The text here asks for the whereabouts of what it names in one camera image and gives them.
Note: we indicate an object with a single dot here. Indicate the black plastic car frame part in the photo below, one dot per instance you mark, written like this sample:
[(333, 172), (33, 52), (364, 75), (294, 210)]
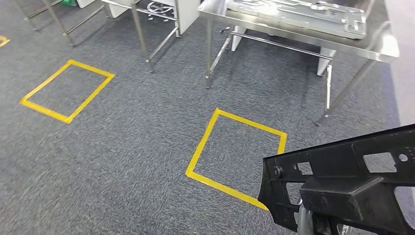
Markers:
[(340, 194)]

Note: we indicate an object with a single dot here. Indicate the steel workbench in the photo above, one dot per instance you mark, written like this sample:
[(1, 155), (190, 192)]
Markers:
[(373, 45)]

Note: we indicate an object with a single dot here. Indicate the yellow floor tape square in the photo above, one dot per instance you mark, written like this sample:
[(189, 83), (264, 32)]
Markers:
[(45, 112), (202, 142), (4, 40)]

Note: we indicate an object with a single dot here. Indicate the grey stamped metal panel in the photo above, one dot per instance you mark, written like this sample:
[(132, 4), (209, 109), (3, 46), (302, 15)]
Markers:
[(291, 16)]

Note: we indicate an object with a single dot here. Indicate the green object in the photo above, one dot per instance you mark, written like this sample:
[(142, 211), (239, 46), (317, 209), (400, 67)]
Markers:
[(68, 2)]

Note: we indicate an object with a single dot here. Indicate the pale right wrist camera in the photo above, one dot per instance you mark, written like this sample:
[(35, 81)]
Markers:
[(353, 231)]

